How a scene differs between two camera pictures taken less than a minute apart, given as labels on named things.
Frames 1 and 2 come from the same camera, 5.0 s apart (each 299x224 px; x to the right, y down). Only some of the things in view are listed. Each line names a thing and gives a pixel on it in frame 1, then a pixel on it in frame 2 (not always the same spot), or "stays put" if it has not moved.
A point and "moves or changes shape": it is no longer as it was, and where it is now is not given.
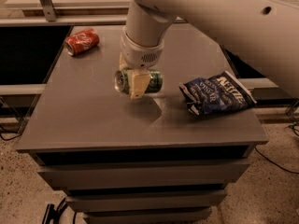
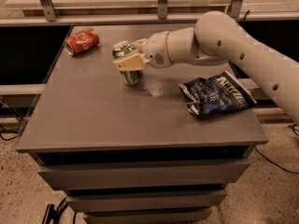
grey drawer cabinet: x=146 y=160 stays put
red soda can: x=81 y=41 stays put
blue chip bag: x=220 y=94 stays put
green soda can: x=121 y=81 moves or changes shape
